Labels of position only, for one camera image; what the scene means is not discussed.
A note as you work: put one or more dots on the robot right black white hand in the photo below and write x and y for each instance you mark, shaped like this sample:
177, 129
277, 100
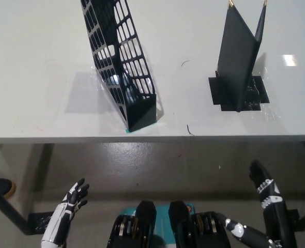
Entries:
275, 214

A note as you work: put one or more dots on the thin curved dark thread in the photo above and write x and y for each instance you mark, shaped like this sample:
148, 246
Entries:
185, 62

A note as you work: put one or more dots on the black tape patch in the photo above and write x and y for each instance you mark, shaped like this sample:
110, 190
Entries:
256, 99

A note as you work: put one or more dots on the teal tape piece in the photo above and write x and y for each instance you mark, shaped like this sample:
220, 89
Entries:
128, 131

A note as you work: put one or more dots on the black mesh file shelf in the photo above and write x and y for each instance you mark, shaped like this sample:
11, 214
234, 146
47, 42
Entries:
142, 113

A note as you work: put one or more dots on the black shoe with tan sole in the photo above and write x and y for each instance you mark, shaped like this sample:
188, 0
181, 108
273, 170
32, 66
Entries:
0, 185

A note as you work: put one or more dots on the grey table leg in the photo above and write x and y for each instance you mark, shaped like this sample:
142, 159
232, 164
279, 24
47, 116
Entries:
38, 175

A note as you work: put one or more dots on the black notebook with gold corners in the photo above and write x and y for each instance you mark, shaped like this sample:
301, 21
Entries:
235, 51

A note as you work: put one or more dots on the short thick dark thread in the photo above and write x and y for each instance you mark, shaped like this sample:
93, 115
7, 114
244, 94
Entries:
189, 129

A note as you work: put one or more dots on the robot left white black hand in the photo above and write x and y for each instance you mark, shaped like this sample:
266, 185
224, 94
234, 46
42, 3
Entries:
62, 219

